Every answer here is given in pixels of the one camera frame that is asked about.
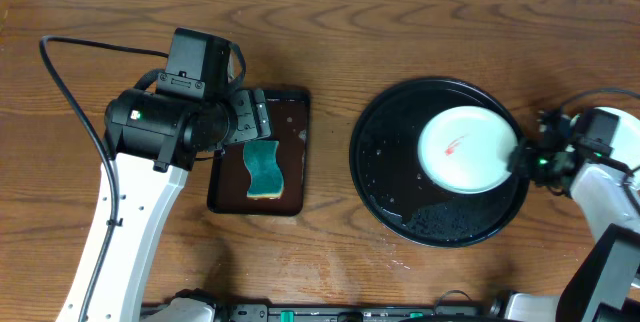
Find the green yellow sponge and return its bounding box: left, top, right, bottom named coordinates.
left=243, top=140, right=284, bottom=199

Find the light green plate with stain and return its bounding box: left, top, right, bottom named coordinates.
left=596, top=106, right=639, bottom=168

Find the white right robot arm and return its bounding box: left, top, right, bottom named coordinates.
left=485, top=107, right=639, bottom=321

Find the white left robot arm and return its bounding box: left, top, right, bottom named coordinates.
left=39, top=28, right=271, bottom=321

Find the rectangular black water tray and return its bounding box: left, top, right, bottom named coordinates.
left=207, top=90, right=310, bottom=217

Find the round black tray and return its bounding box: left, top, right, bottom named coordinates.
left=349, top=76, right=529, bottom=248

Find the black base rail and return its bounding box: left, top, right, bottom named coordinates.
left=139, top=289, right=498, bottom=322

